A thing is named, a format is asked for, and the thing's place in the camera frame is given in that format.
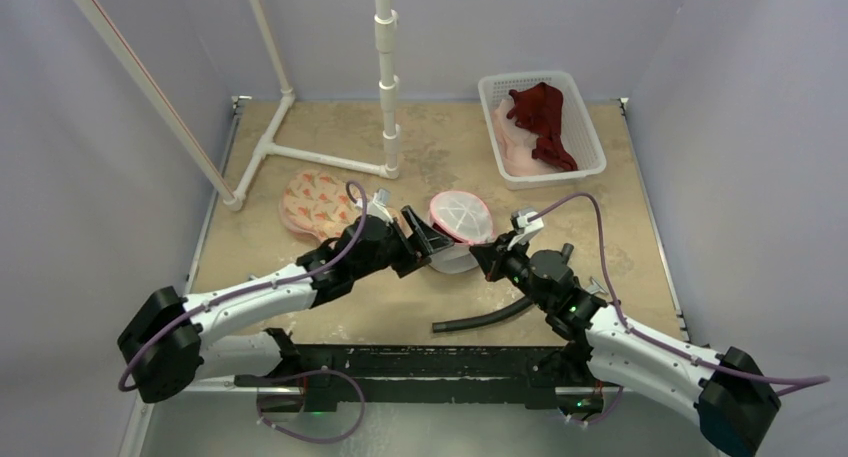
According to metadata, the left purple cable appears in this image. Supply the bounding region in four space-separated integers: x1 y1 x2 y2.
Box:
117 180 370 394

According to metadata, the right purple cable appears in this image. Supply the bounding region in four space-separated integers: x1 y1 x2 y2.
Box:
529 192 831 397

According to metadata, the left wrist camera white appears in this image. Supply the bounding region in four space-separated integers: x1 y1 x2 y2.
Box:
355 188 396 222

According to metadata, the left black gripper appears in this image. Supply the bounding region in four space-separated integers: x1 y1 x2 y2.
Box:
352 206 451 280

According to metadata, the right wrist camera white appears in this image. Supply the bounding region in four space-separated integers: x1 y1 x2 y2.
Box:
507 208 544 250

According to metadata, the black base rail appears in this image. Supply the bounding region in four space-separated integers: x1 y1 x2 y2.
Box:
231 328 624 412

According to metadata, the white mesh laundry bag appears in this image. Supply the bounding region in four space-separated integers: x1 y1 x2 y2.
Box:
426 190 495 275

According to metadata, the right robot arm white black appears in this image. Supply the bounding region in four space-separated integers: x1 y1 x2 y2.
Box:
470 233 781 456

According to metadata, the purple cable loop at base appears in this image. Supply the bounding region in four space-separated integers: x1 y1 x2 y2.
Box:
255 369 367 446

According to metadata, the white plastic basket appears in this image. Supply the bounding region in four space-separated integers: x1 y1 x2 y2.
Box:
478 70 607 190

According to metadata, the black corrugated hose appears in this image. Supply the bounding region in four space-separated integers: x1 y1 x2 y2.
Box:
431 296 537 335

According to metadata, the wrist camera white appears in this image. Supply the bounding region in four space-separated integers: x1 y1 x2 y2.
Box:
355 188 396 222
507 208 544 250

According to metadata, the dark red bra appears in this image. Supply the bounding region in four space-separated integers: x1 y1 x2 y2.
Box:
506 82 578 172

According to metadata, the pink bra in basket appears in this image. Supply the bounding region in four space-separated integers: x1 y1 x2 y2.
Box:
491 98 560 177

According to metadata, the floral mesh laundry bag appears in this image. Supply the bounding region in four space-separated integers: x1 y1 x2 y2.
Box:
278 169 361 242

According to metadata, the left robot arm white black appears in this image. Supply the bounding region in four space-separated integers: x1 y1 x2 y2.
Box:
117 206 454 403

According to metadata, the white pvc pipe rack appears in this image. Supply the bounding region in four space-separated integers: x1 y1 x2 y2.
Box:
72 0 401 211

